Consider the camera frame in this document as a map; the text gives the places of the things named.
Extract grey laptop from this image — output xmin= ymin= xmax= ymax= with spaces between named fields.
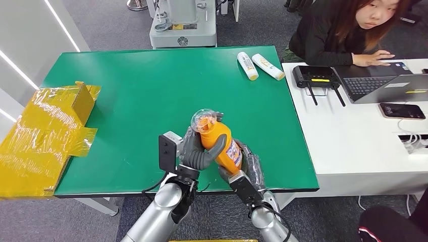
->
xmin=333 ymin=62 xmax=428 ymax=104

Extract desk socket with white cables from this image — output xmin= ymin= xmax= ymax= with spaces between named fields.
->
xmin=397 ymin=118 xmax=428 ymax=155

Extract black smartphone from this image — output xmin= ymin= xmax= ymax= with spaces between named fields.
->
xmin=379 ymin=102 xmax=426 ymax=120

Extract black router with antennas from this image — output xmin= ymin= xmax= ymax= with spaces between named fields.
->
xmin=292 ymin=65 xmax=347 ymax=108

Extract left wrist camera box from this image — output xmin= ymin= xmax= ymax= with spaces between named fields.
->
xmin=158 ymin=131 xmax=184 ymax=174

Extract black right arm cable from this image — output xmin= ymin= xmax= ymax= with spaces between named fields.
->
xmin=263 ymin=203 xmax=293 ymax=242

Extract white desk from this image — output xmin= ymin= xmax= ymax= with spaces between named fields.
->
xmin=274 ymin=58 xmax=428 ymax=211

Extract metal stanchion base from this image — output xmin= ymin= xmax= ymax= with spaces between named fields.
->
xmin=126 ymin=0 xmax=148 ymax=12

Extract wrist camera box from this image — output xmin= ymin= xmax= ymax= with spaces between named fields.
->
xmin=158 ymin=131 xmax=184 ymax=174
xmin=228 ymin=170 xmax=264 ymax=205

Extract white machine base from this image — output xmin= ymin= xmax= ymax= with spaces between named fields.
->
xmin=149 ymin=0 xmax=218 ymax=50

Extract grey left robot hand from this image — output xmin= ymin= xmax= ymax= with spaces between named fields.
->
xmin=180 ymin=112 xmax=228 ymax=171

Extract yellow taped cardboard box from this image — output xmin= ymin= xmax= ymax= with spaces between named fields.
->
xmin=0 ymin=81 xmax=101 ymax=201

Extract orange bottle with clear cap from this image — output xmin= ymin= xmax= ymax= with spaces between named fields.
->
xmin=190 ymin=108 xmax=243 ymax=175

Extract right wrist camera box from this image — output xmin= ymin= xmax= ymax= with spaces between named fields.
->
xmin=228 ymin=170 xmax=264 ymax=205

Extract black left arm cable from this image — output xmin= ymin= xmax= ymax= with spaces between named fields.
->
xmin=141 ymin=171 xmax=170 ymax=195

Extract green table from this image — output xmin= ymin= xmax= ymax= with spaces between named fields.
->
xmin=40 ymin=46 xmax=320 ymax=216

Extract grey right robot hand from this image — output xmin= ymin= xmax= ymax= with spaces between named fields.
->
xmin=218 ymin=138 xmax=267 ymax=193

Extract person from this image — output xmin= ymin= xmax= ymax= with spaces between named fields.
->
xmin=358 ymin=188 xmax=428 ymax=242
xmin=282 ymin=0 xmax=412 ymax=68

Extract white tube bottle yellow cap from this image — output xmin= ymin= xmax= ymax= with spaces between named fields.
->
xmin=251 ymin=53 xmax=286 ymax=82
xmin=237 ymin=51 xmax=259 ymax=82

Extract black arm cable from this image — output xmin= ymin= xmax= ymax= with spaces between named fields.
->
xmin=263 ymin=203 xmax=293 ymax=242
xmin=141 ymin=171 xmax=170 ymax=195

